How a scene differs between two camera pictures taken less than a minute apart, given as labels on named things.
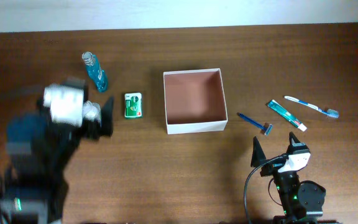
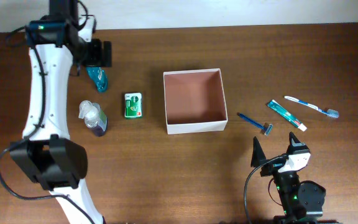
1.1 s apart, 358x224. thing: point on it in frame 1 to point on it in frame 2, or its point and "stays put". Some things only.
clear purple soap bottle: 91,111 stays put
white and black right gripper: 258,155 stays put
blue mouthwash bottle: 94,71 stays put
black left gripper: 92,127 to 96,59
